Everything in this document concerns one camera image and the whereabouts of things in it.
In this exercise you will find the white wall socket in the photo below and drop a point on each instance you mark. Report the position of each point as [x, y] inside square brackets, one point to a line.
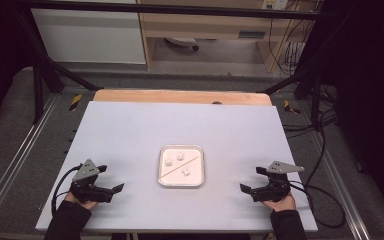
[275, 4]

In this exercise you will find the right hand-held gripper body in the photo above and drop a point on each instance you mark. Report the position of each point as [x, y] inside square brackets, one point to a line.
[275, 191]

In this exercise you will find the white marshmallow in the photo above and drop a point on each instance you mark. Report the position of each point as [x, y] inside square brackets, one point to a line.
[180, 156]
[185, 172]

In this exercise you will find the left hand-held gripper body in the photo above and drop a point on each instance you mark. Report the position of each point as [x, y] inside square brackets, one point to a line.
[85, 173]

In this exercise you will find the person's left hand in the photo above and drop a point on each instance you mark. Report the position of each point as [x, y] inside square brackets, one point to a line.
[83, 204]

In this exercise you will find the dark curtain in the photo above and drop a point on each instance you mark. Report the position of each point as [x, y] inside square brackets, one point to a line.
[370, 83]
[0, 50]

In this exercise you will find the wooden table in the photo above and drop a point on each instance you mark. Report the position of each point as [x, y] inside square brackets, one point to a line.
[180, 96]

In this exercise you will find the white cabinet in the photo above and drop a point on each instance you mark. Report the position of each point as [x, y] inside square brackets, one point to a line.
[90, 36]

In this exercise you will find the aluminium floor rail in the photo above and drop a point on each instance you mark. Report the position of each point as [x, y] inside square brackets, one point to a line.
[341, 186]
[16, 156]

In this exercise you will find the chair caster base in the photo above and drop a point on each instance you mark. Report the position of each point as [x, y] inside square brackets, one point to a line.
[183, 42]

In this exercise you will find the black frame upright post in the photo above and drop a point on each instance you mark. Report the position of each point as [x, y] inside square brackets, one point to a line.
[38, 93]
[316, 100]

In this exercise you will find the person's right hand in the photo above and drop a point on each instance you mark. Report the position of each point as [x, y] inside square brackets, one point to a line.
[283, 205]

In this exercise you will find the thin wooden skewer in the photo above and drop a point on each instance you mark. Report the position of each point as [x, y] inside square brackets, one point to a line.
[176, 168]

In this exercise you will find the light wooden desk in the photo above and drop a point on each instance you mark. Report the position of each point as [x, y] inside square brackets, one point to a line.
[206, 25]

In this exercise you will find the yellow black tape marker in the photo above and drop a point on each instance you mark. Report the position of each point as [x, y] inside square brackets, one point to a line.
[291, 108]
[75, 102]

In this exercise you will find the black frame crossbar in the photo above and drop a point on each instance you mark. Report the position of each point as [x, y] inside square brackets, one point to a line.
[180, 9]

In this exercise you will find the black frame diagonal bar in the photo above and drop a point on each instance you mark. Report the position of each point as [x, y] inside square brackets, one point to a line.
[290, 81]
[60, 66]

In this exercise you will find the white square tray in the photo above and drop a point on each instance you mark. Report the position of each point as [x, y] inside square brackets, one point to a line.
[193, 178]

